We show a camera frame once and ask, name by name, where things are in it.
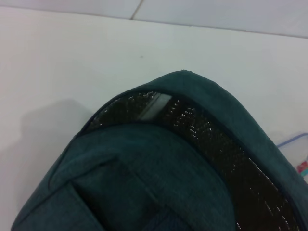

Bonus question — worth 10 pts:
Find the teal insulated lunch bag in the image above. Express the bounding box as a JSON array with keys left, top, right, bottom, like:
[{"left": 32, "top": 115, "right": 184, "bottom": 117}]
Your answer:
[{"left": 11, "top": 69, "right": 308, "bottom": 231}]

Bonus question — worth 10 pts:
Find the clear food container blue rim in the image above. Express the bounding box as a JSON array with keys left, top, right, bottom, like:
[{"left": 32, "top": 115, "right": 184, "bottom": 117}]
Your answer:
[{"left": 276, "top": 132, "right": 308, "bottom": 180}]

